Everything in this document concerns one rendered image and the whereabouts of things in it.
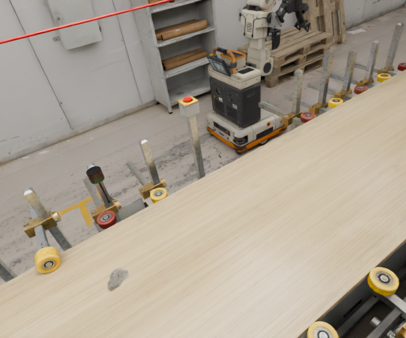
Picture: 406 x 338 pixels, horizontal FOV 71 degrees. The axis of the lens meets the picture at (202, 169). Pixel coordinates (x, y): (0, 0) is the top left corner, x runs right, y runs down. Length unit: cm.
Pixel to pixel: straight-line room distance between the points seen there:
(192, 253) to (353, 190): 72
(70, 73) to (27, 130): 86
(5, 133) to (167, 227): 310
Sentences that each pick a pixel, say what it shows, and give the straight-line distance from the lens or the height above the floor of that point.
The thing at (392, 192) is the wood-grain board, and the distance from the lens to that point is 139.
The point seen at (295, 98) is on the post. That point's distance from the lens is 189.
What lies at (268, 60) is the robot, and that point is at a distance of 305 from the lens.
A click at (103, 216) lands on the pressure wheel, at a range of 135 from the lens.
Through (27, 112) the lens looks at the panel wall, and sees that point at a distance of 397.
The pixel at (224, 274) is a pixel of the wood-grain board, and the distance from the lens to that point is 104.
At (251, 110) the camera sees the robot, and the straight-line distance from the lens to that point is 285.
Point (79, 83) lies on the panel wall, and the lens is 395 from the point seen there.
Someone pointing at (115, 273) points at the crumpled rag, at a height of 91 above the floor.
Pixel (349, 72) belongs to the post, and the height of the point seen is 97.
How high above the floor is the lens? 180
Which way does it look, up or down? 39 degrees down
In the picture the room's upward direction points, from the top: 9 degrees counter-clockwise
